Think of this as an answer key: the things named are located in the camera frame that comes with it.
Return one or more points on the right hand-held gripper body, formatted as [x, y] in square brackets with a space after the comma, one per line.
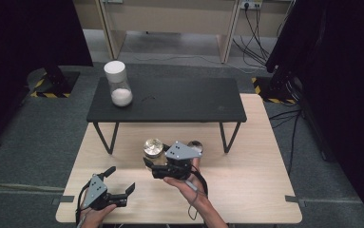
[181, 152]

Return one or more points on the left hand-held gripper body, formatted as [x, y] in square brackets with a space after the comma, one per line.
[97, 193]

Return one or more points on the glass jar of yellow grains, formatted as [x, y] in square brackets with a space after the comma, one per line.
[153, 147]

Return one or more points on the glass jar of brown powder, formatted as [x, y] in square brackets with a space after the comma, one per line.
[197, 145]

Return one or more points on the black metal shelf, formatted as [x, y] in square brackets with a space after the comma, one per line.
[186, 101]

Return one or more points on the grey-lidded glass jar of salt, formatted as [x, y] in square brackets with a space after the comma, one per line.
[118, 85]

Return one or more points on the person's left hand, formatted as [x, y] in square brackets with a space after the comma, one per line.
[94, 218]

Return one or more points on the person's right hand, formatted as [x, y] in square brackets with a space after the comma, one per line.
[190, 190]

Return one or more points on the grey tape strip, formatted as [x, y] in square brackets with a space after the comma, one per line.
[294, 200]
[65, 199]

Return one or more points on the black stand base, striped tape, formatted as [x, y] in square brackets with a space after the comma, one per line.
[56, 82]
[273, 91]

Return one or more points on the dark curtain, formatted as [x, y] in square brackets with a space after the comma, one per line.
[18, 47]
[344, 79]

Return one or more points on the wall power socket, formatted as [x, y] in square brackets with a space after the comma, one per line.
[251, 3]

